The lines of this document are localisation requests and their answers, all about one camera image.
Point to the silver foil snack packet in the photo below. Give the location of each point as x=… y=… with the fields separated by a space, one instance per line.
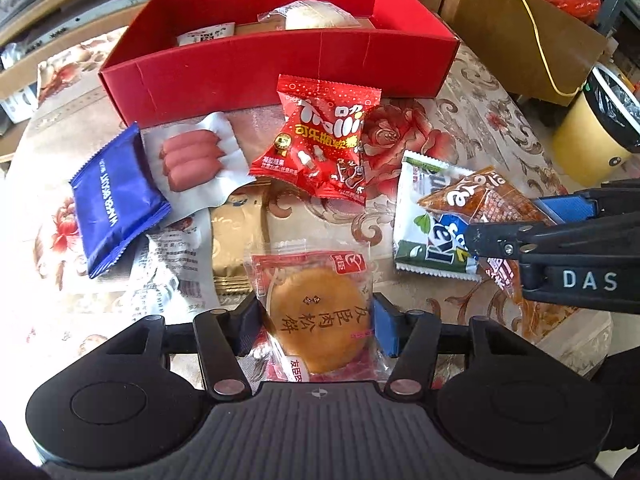
x=170 y=270

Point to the floral tablecloth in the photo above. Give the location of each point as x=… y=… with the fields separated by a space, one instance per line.
x=465 y=125

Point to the red candy packet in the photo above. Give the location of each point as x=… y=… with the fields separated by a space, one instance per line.
x=315 y=145

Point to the wrapped white bun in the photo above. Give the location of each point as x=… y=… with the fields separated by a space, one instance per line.
x=310 y=15

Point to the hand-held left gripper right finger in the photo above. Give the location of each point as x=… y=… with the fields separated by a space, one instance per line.
x=385 y=325

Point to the blue snack packet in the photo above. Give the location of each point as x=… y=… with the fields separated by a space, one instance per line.
x=112 y=200

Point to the red cardboard box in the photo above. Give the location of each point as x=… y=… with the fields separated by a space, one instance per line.
x=250 y=75

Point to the brown cardboard box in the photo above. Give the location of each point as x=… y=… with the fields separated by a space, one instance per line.
x=520 y=25

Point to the yellow trash bin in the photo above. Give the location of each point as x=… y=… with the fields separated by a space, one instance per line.
x=590 y=135

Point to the clear sausage packet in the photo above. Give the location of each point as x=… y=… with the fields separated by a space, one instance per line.
x=192 y=160

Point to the red plastic bag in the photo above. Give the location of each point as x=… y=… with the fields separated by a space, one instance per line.
x=575 y=5

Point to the orange-brown snack packet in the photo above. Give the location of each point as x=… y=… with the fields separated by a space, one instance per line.
x=495 y=200

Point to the green and white snack packet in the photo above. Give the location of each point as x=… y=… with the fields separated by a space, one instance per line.
x=425 y=230

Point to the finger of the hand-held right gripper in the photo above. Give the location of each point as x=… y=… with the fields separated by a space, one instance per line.
x=500 y=242
x=565 y=210

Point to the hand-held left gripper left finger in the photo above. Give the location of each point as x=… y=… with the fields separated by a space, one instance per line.
x=250 y=327

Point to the round pastry packet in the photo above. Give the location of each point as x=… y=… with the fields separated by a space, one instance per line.
x=317 y=320

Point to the white and red snack packet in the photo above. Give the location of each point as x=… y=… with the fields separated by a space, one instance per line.
x=205 y=35

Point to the gold snack packet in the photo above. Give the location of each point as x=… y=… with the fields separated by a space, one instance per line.
x=235 y=240

